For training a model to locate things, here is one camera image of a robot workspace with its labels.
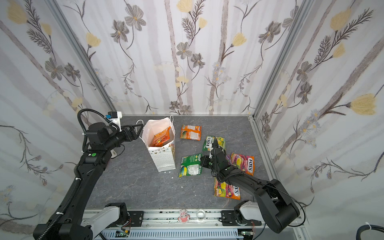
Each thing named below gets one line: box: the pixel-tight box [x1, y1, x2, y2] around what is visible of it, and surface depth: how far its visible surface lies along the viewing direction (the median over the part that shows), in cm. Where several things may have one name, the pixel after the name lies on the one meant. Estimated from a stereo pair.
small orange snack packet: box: [180, 125, 202, 141], surface depth 110 cm
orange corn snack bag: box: [149, 126, 172, 147], surface depth 83 cm
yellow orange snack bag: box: [149, 135, 168, 147], surface depth 83 cm
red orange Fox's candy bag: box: [226, 152, 255, 177], surface depth 94 cm
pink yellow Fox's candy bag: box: [213, 177, 241, 200], surface depth 83 cm
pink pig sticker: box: [178, 209, 190, 223], surface depth 74 cm
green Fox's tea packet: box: [178, 153, 203, 178], surface depth 89 cm
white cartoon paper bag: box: [136, 115, 176, 172], surface depth 83 cm
